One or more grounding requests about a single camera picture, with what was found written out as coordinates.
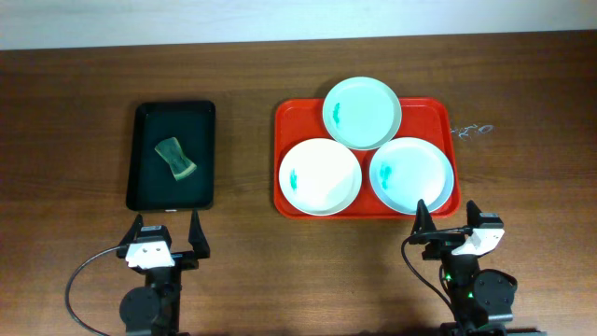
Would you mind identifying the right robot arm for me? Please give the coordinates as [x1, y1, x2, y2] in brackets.
[401, 201, 518, 336]

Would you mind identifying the pale blue plate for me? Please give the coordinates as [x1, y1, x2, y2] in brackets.
[368, 137, 455, 215]

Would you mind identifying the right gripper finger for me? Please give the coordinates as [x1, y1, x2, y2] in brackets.
[466, 200, 483, 228]
[411, 199, 437, 235]

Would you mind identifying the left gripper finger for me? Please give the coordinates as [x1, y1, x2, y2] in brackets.
[118, 214, 144, 246]
[188, 209, 211, 259]

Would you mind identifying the green yellow sponge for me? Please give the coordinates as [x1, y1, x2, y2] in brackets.
[154, 137, 197, 181]

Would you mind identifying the red plastic tray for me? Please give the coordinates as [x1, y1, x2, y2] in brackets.
[272, 97, 458, 220]

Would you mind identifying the black rectangular tray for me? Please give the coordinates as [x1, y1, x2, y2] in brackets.
[126, 100, 215, 212]

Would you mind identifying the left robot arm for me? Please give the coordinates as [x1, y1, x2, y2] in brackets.
[117, 210, 211, 336]

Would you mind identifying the pale green plate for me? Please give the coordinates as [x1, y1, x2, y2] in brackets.
[322, 77, 402, 150]

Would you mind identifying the white plate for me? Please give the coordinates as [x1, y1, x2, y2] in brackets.
[277, 138, 363, 217]

